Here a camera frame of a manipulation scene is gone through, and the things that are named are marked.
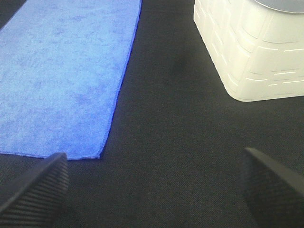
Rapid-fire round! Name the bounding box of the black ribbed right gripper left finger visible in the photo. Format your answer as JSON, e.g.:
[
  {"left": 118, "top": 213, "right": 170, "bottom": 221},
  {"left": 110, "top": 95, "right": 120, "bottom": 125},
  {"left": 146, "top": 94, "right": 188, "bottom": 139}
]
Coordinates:
[{"left": 0, "top": 153, "right": 69, "bottom": 228}]

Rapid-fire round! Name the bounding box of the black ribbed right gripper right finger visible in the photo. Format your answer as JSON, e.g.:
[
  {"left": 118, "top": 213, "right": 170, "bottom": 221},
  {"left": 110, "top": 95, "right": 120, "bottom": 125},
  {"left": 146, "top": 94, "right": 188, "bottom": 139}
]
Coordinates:
[{"left": 241, "top": 148, "right": 304, "bottom": 228}]

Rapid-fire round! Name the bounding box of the blue microfiber towel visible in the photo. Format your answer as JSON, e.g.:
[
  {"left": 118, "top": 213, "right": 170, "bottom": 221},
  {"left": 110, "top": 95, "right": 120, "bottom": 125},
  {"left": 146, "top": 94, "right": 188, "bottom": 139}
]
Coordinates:
[{"left": 0, "top": 0, "right": 142, "bottom": 160}]

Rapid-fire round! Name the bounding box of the black table cloth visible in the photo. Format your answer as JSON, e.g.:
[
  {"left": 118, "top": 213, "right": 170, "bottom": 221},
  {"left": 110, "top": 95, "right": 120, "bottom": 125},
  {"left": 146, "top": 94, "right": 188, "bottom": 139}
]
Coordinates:
[{"left": 0, "top": 0, "right": 304, "bottom": 228}]

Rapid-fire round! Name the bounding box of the white plastic storage box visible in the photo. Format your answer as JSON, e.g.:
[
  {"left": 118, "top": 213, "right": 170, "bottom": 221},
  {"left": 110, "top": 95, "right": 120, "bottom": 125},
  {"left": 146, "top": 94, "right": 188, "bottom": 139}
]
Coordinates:
[{"left": 193, "top": 0, "right": 304, "bottom": 102}]

